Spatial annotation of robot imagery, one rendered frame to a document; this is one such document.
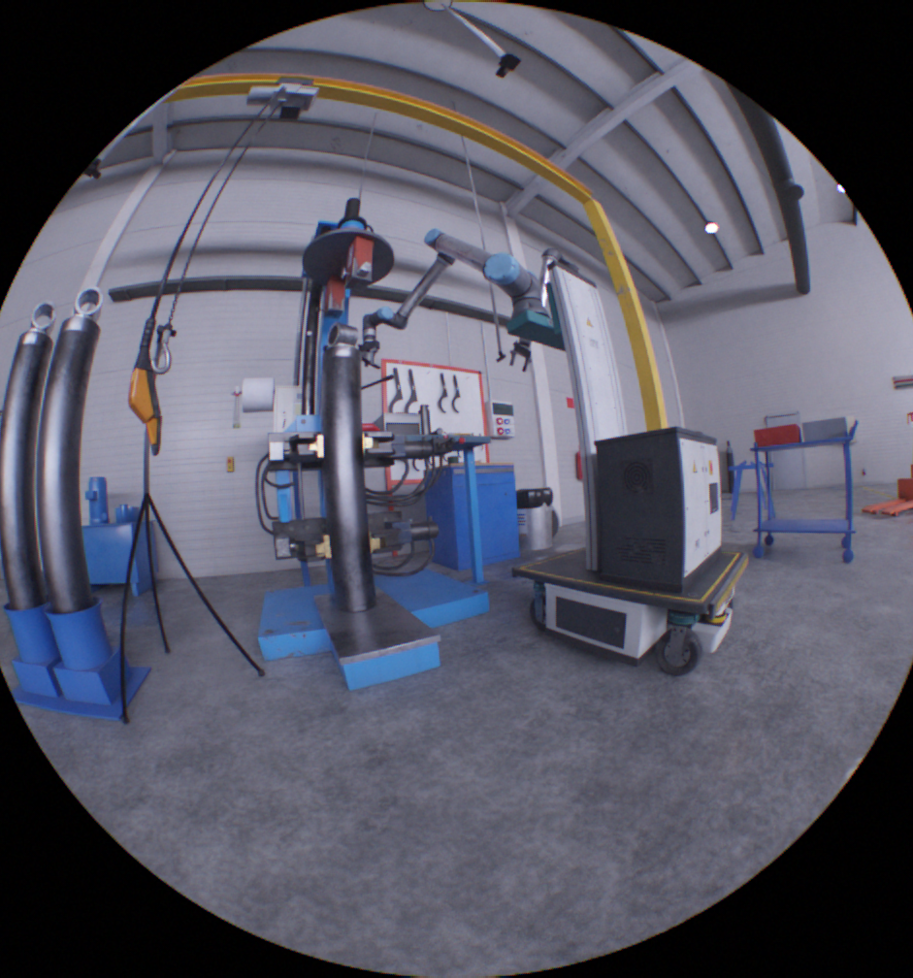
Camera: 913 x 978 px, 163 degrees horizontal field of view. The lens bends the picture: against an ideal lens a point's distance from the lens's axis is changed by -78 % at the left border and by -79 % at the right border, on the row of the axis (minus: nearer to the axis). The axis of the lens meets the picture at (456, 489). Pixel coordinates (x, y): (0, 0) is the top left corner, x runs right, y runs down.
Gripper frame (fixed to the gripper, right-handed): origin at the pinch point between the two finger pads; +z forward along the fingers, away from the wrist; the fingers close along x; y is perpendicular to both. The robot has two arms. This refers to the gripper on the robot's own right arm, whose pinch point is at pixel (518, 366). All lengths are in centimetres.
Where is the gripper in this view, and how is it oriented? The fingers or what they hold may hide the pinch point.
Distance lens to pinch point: 225.1
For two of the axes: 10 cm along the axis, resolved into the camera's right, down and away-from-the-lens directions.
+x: 7.7, 0.6, 6.3
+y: 5.7, 3.5, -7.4
